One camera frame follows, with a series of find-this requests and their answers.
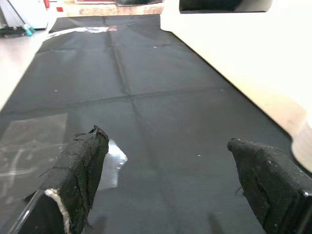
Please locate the white plastic children tabletop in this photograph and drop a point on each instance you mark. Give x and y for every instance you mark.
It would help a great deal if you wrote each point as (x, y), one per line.
(243, 48)

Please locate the white appliance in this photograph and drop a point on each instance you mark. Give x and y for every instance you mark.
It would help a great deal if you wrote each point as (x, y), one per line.
(29, 12)

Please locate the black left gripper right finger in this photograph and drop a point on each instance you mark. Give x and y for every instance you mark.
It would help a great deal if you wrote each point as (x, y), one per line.
(268, 182)

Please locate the broom with teal head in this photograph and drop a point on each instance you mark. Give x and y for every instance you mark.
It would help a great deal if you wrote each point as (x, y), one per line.
(29, 29)

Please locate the black tablecloth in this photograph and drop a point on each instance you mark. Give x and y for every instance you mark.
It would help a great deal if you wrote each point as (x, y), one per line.
(158, 97)

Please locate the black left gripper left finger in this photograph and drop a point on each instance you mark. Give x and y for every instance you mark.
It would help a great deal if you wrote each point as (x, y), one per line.
(73, 175)

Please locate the black dustpan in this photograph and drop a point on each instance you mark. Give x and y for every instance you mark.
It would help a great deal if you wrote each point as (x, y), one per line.
(11, 31)

